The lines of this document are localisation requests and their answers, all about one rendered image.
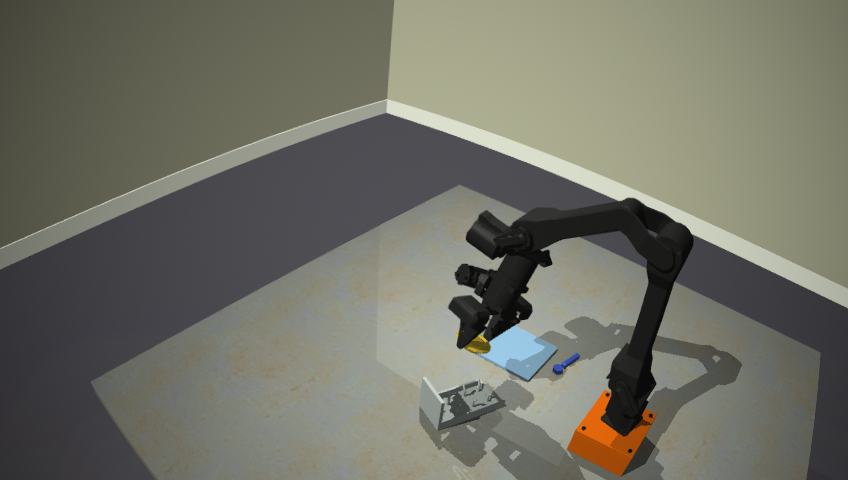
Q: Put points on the light blue flat mat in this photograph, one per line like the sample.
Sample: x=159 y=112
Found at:
x=519 y=352

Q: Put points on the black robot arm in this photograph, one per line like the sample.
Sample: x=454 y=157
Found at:
x=631 y=380

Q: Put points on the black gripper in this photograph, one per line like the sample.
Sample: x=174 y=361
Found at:
x=501 y=299

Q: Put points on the yellow plate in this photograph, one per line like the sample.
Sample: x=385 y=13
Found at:
x=479 y=345

